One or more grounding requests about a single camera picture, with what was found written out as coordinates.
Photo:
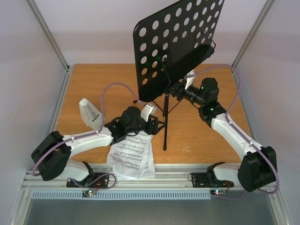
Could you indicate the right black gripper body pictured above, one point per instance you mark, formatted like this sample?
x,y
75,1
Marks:
x,y
177,88

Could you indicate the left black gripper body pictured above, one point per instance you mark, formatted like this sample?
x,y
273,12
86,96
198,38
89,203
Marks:
x,y
149,130

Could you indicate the black music stand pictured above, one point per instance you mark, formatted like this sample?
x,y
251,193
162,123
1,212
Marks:
x,y
172,42

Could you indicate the white metronome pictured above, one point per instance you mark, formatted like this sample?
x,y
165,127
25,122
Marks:
x,y
90,115

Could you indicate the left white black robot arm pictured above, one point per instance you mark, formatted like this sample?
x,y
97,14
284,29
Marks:
x,y
53,155

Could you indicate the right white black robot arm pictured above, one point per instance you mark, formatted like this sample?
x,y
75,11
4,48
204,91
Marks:
x,y
258,166

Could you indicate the white sheet music paper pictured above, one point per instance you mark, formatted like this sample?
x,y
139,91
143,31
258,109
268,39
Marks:
x,y
132,147

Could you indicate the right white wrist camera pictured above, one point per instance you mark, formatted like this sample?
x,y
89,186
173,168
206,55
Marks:
x,y
189,77

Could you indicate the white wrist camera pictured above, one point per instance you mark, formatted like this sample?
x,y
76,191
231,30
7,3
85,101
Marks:
x,y
189,77
149,109

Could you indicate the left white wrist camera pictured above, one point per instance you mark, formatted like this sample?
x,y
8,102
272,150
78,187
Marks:
x,y
149,109

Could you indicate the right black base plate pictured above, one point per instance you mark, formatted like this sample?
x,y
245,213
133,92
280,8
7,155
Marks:
x,y
207,180

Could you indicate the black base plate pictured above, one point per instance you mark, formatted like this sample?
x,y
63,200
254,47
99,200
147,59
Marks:
x,y
97,180
207,180

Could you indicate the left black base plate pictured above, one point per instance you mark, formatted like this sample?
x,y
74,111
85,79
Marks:
x,y
97,180

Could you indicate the grey slotted cable duct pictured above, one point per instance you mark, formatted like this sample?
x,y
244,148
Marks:
x,y
123,195

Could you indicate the right aluminium frame post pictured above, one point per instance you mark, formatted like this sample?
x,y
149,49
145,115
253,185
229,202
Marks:
x,y
254,29

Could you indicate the aluminium frame post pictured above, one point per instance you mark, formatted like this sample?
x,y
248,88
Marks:
x,y
254,29
41,21

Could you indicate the left aluminium frame post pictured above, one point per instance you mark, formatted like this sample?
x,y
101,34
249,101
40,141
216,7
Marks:
x,y
41,21

